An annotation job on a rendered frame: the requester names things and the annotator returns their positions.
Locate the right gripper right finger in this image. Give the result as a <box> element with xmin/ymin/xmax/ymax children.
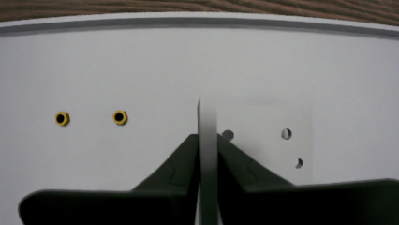
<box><xmin>217</xmin><ymin>133</ymin><xmax>399</xmax><ymax>225</ymax></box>

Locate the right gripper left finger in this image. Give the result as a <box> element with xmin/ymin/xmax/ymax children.
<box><xmin>18</xmin><ymin>134</ymin><xmax>200</xmax><ymax>225</ymax></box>

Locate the brass hex nut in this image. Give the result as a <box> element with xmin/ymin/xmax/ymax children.
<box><xmin>112</xmin><ymin>110</ymin><xmax>127</xmax><ymax>124</ymax></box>
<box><xmin>54</xmin><ymin>111</ymin><xmax>69</xmax><ymax>126</ymax></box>

